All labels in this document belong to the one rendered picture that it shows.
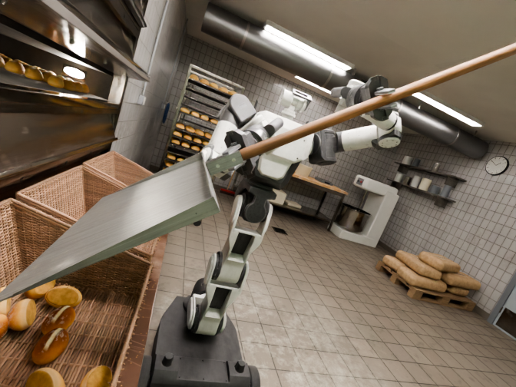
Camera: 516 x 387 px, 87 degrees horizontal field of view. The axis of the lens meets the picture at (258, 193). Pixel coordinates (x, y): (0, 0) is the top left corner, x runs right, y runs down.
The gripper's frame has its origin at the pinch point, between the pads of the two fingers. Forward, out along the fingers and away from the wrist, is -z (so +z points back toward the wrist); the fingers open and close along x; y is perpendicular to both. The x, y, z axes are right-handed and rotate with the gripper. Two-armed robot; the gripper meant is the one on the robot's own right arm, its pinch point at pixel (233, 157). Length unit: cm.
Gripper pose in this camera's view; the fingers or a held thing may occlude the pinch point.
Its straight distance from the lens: 70.8
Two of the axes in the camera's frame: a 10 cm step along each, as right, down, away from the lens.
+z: 3.5, -4.4, 8.3
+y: 8.8, -1.5, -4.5
